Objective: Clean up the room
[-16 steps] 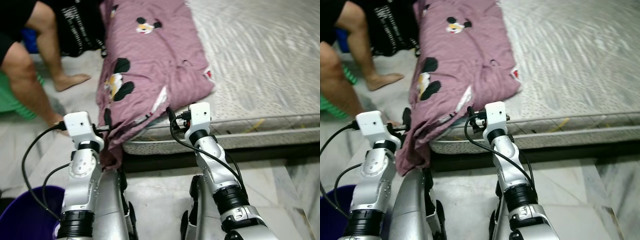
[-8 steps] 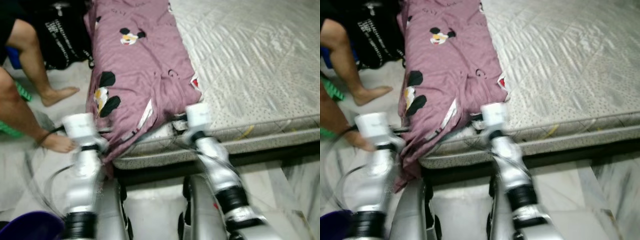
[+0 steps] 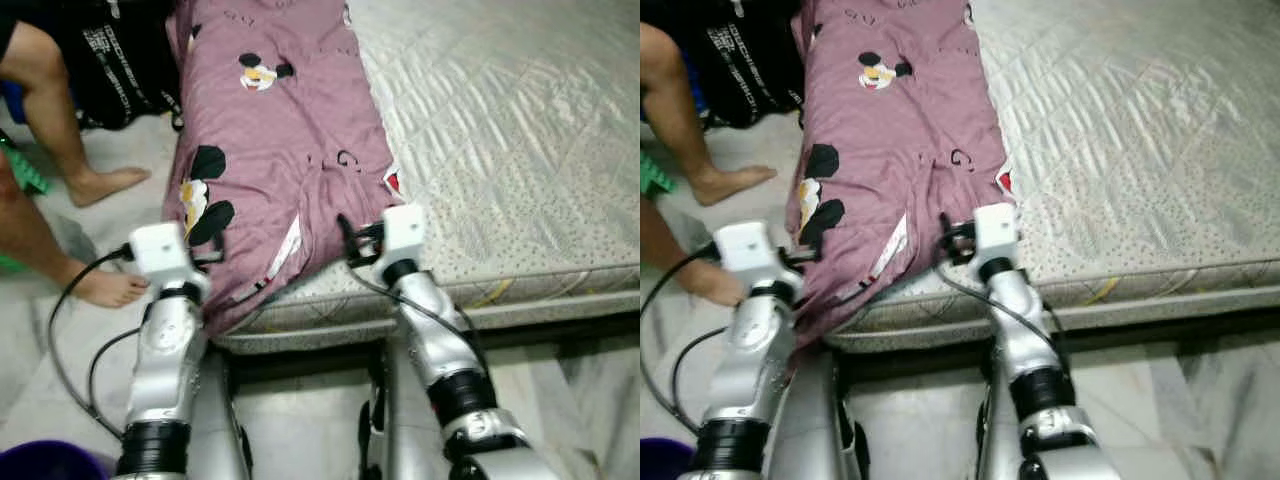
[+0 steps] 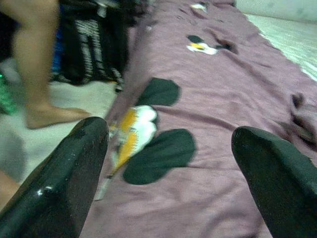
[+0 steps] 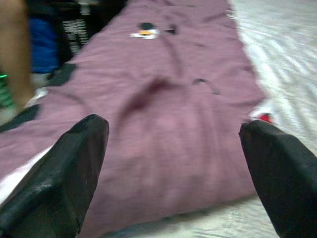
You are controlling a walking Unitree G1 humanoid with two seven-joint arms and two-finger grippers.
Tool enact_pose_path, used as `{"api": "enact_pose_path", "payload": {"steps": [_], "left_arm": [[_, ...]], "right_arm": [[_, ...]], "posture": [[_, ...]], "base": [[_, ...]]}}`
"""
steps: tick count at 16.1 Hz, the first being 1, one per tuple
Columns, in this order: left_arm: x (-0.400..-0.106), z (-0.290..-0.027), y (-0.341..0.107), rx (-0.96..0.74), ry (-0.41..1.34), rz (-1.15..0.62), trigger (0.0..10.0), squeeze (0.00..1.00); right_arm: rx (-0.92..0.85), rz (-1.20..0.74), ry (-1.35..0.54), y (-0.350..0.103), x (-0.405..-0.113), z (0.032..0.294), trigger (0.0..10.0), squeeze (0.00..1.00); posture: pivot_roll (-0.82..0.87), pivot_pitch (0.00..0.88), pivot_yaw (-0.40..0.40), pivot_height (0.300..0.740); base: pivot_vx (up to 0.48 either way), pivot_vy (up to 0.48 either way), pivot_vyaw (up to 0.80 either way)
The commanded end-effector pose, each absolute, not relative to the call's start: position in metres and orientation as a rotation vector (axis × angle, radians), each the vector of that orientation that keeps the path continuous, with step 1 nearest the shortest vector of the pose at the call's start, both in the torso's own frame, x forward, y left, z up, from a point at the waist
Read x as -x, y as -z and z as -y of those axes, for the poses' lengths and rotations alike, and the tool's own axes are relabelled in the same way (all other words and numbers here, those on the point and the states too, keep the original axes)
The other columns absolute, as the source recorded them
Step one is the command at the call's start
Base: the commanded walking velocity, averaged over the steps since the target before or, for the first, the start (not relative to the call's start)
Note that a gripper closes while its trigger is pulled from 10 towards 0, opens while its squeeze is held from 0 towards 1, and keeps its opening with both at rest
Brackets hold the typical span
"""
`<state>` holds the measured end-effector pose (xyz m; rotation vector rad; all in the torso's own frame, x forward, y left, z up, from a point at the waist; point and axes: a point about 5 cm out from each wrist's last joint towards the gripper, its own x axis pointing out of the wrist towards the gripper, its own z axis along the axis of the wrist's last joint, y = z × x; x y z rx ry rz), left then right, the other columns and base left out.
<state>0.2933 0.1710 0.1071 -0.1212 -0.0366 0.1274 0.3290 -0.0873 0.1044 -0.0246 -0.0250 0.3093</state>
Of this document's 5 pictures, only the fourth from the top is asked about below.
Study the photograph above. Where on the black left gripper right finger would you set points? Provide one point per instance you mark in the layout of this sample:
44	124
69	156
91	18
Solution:
284	193

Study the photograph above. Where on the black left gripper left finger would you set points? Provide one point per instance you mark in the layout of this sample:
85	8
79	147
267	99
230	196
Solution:
54	193

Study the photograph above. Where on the purple cartoon print blanket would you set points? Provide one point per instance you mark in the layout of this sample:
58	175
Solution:
210	99

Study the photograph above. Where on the black white striped garment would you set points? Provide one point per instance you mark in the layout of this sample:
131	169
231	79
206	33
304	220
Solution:
94	44

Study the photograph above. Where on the person's bare leg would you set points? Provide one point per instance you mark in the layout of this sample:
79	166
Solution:
7	191
37	62

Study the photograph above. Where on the green shiny bag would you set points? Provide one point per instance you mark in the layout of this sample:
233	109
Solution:
6	96

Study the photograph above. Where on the white quilted mattress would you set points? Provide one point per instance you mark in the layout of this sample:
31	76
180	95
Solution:
292	37

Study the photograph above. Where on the blue bag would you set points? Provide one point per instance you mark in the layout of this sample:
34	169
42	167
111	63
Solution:
57	54

